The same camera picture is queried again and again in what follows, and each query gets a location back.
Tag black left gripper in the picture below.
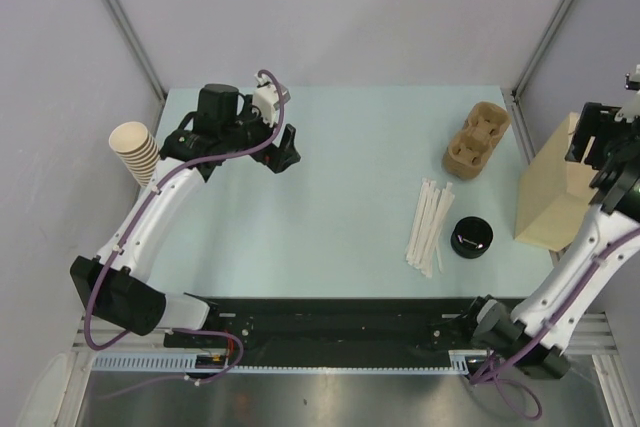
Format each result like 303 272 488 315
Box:
221 96 299 173

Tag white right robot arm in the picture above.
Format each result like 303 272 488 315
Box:
461 102 639 384

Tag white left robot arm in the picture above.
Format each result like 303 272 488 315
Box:
70 70 301 349

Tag cream paper takeout bag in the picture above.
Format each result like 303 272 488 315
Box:
514 112 595 252

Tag brown pulp cup carrier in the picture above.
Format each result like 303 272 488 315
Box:
442 101 511 180

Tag stack of paper cups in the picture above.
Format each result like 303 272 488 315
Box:
108 121 159 188

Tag white wrapped straw pile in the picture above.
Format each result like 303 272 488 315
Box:
405 178 455 279

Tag black lid stack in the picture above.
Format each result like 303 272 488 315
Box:
450 216 494 259

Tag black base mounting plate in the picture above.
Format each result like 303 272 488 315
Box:
163 297 484 369

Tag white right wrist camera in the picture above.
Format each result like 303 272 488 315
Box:
616 64 640 123

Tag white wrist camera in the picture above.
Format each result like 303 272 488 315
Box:
616 64 640 123
252 73 290 127

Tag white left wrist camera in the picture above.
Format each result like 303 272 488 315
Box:
252 73 290 127

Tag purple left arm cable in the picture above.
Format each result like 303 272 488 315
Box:
83 69 287 398

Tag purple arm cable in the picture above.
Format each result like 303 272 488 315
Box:
469 231 640 421
83 69 287 398

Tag aluminium frame rail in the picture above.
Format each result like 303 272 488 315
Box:
69 311 616 353

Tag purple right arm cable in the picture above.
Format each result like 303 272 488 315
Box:
469 231 640 421

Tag white cable duct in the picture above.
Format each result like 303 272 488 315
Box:
92 349 474 378

